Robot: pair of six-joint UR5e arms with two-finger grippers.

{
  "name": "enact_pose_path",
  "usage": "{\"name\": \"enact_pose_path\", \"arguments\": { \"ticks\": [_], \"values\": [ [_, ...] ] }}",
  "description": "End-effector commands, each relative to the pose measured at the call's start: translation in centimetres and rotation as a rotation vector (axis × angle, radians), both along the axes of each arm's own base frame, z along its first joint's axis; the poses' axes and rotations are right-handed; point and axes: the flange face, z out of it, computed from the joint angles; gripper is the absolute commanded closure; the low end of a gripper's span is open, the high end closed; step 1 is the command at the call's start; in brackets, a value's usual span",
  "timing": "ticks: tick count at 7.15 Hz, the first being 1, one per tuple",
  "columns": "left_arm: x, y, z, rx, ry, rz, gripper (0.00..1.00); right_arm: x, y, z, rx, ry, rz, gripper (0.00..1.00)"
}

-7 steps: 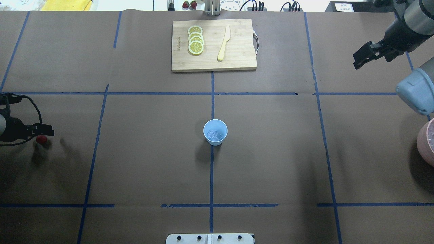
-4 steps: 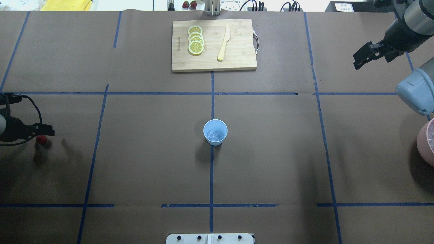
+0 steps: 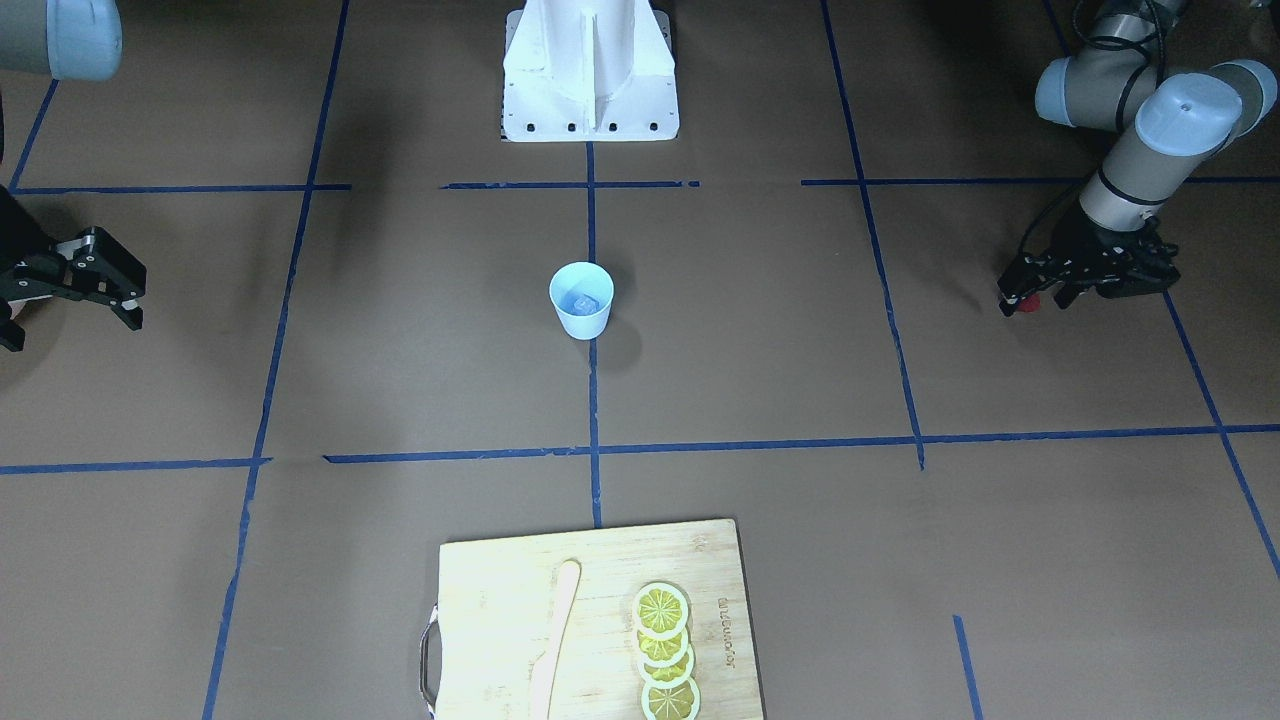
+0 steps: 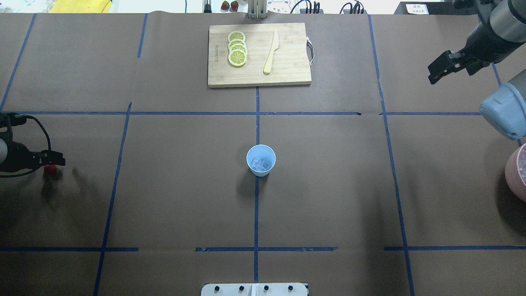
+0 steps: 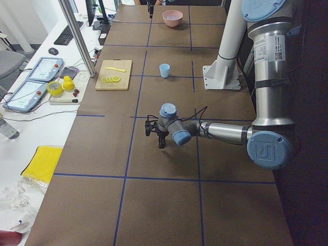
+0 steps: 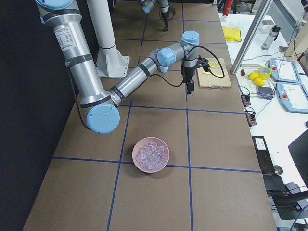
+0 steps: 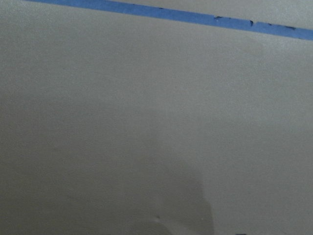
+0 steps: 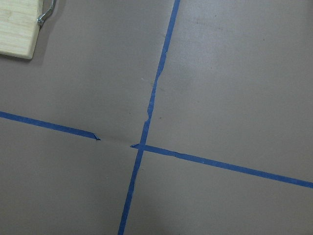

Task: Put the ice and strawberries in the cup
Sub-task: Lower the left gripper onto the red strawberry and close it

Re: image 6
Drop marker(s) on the yellow cloth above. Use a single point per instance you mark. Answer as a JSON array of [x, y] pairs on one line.
[[232, 34]]

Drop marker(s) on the yellow tape roll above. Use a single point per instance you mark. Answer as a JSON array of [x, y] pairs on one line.
[[264, 72]]

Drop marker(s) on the bamboo cutting board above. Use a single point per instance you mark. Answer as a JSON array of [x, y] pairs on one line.
[[211, 81]]

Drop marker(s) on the pink bowl of ice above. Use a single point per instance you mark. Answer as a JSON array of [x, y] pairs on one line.
[[150, 154]]

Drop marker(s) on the light blue cup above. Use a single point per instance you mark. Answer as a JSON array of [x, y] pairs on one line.
[[163, 69]]

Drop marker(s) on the upper teach pendant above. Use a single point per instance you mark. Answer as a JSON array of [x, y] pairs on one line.
[[284, 70]]

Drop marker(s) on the white camera pole base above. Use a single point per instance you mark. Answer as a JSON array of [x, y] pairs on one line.
[[110, 62]]

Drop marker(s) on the lower teach pendant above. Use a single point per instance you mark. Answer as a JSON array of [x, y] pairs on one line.
[[293, 96]]

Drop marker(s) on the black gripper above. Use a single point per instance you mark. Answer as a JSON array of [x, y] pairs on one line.
[[187, 74], [165, 15]]

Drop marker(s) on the aluminium frame post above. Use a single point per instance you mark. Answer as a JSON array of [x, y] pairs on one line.
[[263, 9]]

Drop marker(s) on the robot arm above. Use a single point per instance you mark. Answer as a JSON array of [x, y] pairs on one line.
[[165, 9], [105, 82]]

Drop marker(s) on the clear water bottle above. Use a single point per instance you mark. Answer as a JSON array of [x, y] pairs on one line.
[[272, 36]]

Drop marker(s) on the yellow lemon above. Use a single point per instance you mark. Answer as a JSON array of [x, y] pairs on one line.
[[252, 76], [258, 82]]

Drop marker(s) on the teach pendant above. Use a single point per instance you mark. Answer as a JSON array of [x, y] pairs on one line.
[[293, 96], [284, 70]]

